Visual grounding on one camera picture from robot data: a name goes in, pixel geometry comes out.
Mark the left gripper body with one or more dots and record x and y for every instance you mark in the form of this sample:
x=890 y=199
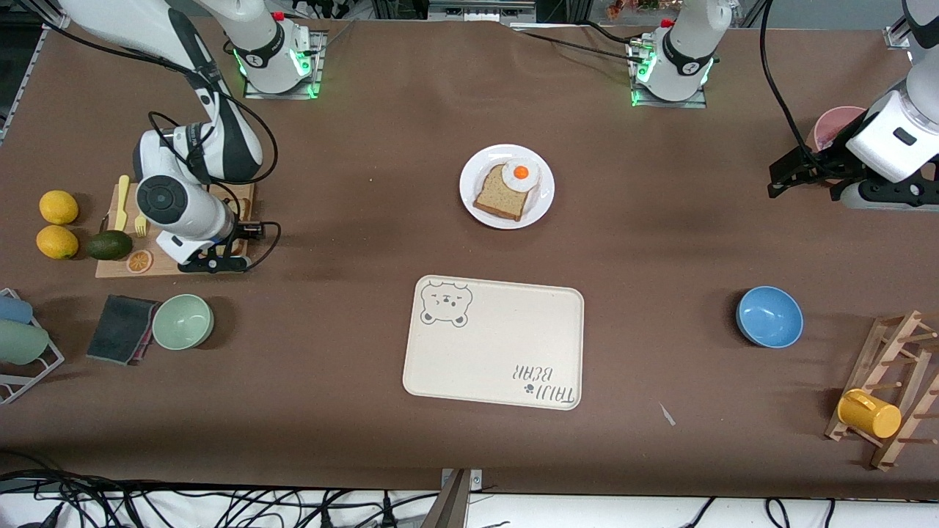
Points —
x=830 y=163

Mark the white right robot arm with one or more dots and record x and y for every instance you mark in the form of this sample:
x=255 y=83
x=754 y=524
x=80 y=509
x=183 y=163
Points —
x=183 y=205

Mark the green avocado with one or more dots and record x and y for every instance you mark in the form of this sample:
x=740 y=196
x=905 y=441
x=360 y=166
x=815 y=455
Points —
x=110 y=246

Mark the brown bread slice under egg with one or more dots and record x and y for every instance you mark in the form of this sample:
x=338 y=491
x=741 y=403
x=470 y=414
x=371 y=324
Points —
x=499 y=202

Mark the yellow cup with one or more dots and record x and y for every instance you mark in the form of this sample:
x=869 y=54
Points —
x=873 y=416

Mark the yellow plastic fork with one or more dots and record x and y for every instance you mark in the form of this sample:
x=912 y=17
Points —
x=141 y=226

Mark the mint green bowl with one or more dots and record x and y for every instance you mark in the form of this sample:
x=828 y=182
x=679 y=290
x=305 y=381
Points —
x=182 y=323

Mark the yellow lemon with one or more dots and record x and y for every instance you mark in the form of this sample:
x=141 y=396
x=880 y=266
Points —
x=56 y=242
x=59 y=207

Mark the white round plate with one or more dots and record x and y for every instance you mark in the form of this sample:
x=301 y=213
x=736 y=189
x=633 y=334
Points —
x=539 y=209

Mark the pink bowl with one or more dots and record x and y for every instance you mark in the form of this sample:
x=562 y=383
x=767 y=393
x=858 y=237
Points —
x=836 y=121

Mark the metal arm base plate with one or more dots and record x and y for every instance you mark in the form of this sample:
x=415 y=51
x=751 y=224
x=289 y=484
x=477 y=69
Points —
x=671 y=104
x=282 y=95

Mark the brown bread slice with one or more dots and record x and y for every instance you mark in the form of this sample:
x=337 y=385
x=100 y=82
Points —
x=236 y=248
x=499 y=202

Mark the fried egg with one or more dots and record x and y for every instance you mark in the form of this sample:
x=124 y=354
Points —
x=513 y=183

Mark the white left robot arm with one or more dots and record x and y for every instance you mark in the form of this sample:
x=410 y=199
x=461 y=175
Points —
x=686 y=51

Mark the yellow plastic knife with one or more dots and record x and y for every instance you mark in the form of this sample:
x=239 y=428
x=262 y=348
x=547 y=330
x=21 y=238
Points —
x=122 y=213

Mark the orange slice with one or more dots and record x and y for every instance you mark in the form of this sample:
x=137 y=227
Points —
x=139 y=261

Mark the metal bracket with post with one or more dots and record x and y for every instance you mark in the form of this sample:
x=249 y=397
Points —
x=451 y=506

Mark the aluminium frame beam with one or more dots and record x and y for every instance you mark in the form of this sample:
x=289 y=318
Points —
x=480 y=9

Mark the wooden cutting board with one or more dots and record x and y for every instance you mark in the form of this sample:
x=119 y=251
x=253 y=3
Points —
x=111 y=268

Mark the wooden cup rack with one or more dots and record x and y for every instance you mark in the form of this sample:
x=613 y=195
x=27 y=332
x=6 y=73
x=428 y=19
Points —
x=864 y=367

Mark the small white scrap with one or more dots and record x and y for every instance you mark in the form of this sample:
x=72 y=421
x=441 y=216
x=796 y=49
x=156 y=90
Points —
x=667 y=415

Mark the cream tray with bear print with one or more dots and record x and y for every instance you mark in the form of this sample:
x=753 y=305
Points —
x=499 y=345

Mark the dark grey folded cloth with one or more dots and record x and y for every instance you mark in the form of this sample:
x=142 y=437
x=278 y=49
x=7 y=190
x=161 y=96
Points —
x=117 y=330

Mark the blue cup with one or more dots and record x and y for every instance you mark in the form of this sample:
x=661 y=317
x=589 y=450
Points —
x=15 y=309

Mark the blue bowl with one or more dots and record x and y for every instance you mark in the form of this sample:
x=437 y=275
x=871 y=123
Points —
x=770 y=317

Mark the sage green cup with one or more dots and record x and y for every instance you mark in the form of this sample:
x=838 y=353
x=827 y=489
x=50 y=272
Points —
x=20 y=343

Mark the aluminium frame post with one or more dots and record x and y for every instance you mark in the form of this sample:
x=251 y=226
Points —
x=899 y=33
x=57 y=20

